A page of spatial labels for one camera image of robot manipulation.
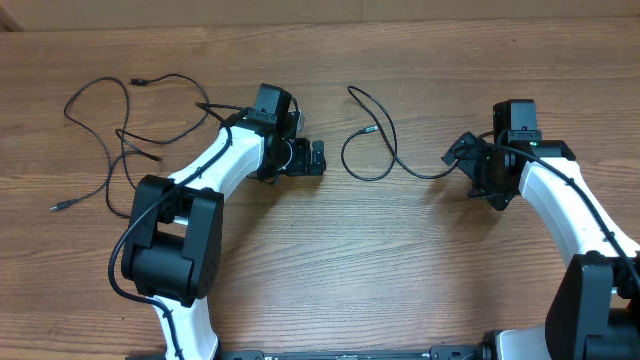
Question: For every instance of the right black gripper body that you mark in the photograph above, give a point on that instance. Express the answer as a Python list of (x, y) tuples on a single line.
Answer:
[(477, 165)]

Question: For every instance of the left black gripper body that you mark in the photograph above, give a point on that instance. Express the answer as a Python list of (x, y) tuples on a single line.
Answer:
[(293, 159)]

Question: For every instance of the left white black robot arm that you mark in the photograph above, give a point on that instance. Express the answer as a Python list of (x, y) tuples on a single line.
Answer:
[(169, 255)]

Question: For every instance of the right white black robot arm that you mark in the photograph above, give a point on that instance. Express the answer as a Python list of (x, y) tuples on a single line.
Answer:
[(595, 312)]

